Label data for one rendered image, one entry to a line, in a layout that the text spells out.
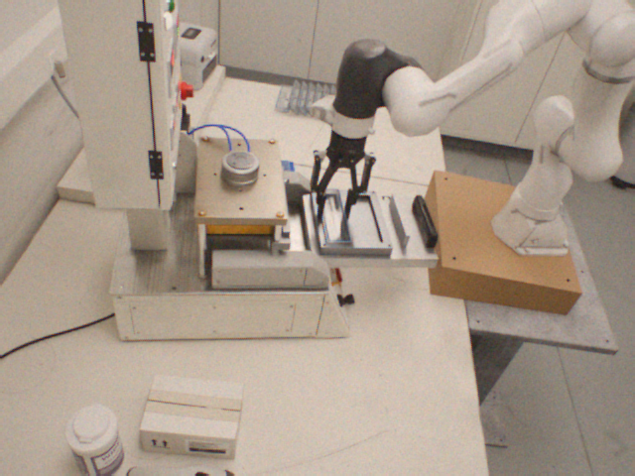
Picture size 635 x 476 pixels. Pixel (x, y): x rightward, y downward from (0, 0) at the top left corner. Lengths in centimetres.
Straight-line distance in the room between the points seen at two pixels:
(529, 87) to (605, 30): 226
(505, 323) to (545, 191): 36
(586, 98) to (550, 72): 206
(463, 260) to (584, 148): 40
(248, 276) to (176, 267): 17
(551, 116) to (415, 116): 52
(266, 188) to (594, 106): 72
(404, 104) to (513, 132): 256
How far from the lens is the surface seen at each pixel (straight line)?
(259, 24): 364
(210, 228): 113
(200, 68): 204
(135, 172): 97
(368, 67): 102
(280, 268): 113
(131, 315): 125
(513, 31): 106
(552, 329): 158
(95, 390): 127
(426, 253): 128
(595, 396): 257
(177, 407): 113
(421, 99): 99
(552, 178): 146
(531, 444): 230
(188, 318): 124
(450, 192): 164
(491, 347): 192
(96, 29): 85
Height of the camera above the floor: 183
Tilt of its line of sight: 43 degrees down
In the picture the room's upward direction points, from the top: 11 degrees clockwise
